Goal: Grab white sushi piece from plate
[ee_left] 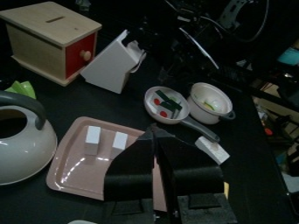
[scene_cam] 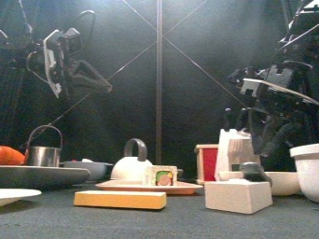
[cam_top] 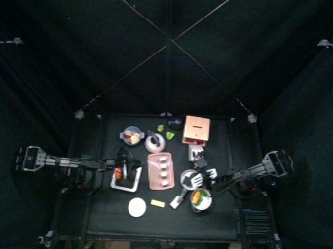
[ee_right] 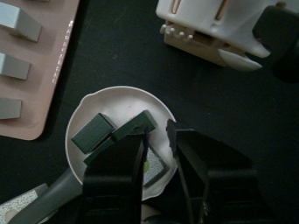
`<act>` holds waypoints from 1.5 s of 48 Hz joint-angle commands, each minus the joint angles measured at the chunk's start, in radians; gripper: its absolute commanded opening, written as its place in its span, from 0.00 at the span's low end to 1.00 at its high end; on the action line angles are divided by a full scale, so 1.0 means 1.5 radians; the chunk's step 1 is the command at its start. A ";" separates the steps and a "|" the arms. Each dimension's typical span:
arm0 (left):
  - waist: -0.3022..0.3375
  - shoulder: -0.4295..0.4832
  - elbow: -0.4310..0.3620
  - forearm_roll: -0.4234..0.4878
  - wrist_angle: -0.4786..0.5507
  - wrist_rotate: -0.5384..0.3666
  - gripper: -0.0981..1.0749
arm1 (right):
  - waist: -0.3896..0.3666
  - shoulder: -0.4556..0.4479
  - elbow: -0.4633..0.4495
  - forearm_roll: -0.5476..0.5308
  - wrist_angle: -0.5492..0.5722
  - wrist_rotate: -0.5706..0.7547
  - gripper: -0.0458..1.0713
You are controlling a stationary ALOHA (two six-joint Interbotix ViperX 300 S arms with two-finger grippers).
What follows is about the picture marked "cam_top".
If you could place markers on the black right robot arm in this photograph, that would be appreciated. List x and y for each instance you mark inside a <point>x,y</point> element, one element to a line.
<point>255,169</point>

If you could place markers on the blue-grey toy bowl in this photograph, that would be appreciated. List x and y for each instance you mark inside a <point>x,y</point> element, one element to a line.
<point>123,136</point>

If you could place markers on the pink rectangular plate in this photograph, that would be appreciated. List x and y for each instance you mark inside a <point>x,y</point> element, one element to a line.
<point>160,170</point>

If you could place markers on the grey toy pot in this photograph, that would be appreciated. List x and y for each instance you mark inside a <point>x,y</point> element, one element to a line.
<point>203,202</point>

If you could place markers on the small green toy leaf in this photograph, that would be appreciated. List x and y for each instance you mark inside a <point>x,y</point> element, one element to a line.
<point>170,135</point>
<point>160,128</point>

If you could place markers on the toy bread piece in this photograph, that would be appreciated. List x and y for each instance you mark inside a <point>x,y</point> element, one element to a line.
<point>127,133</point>
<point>135,139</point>

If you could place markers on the printed label sheet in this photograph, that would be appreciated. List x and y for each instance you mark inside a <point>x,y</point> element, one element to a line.
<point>256,220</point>

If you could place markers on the grey toy frying pan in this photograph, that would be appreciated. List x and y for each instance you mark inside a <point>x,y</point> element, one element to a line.
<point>186,184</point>

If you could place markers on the grey frame corner bracket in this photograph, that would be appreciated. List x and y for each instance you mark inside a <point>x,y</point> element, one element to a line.
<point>16,41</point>
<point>251,117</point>
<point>79,113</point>
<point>323,42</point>

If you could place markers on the orange toy food piece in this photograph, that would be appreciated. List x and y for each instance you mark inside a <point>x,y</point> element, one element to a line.
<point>195,196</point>

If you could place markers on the white sushi piece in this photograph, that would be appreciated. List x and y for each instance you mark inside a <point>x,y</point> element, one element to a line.
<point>162,159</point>
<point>164,183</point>
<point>163,166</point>
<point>163,174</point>

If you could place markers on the yellow cheese slice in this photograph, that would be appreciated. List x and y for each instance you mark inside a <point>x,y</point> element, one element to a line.
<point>156,203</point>

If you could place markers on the orange salmon sushi piece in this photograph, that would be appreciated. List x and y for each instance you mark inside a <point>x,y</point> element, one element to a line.
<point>117,174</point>

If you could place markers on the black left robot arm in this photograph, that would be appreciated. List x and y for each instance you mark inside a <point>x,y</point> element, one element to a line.
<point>60,161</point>

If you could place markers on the wooden box with red base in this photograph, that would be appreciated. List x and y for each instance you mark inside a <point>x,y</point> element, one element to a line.
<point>196,129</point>

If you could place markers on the pink toy teapot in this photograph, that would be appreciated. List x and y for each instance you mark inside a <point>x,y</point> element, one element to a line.
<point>153,143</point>

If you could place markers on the green toy food piece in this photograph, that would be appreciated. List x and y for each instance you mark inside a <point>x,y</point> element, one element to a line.
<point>203,194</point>

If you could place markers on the black round lid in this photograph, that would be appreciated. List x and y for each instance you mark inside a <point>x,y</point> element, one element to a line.
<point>175,123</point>

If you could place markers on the white slotted spatula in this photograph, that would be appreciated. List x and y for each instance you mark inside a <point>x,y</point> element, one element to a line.
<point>196,178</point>

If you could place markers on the white and black toy appliance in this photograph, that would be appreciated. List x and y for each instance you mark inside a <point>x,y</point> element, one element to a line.
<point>195,152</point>

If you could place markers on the white square tray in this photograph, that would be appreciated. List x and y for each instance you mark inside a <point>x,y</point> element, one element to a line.
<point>116,185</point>

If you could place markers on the white round disc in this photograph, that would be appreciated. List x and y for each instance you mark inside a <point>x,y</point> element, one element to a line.
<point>136,207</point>

